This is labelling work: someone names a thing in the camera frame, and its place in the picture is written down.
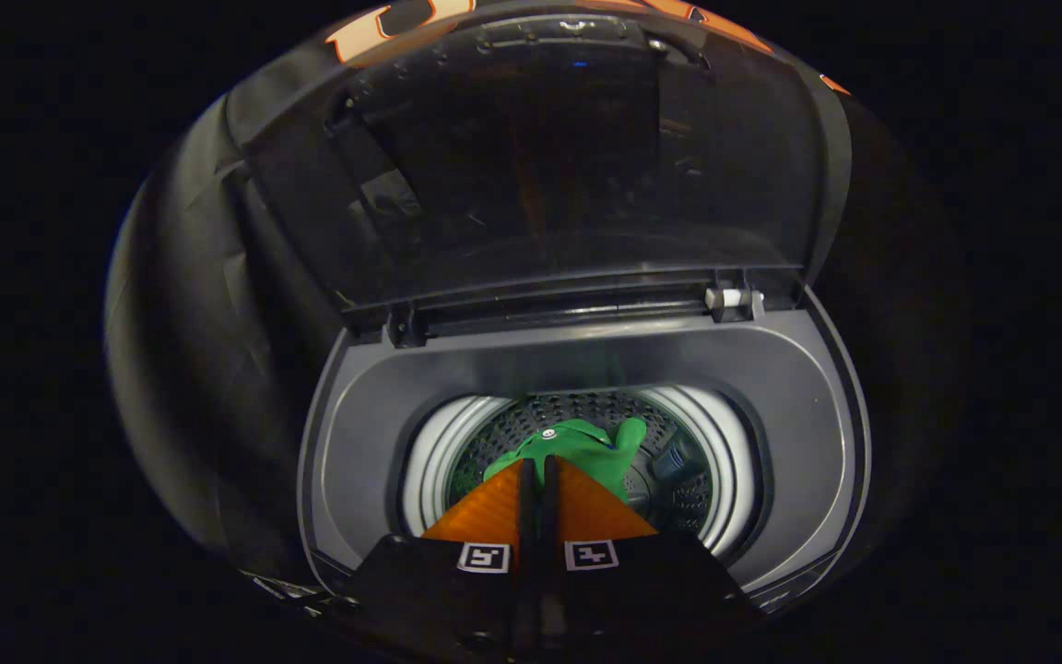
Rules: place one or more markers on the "washing machine glass lid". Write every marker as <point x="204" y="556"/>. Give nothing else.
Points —
<point x="540" y="166"/>

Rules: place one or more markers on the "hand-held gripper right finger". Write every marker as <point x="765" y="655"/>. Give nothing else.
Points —
<point x="551" y="516"/>

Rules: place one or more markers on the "green polo shirt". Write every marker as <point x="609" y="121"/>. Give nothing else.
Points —
<point x="586" y="450"/>

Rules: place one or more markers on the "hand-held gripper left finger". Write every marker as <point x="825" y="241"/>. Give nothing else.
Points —
<point x="525" y="516"/>

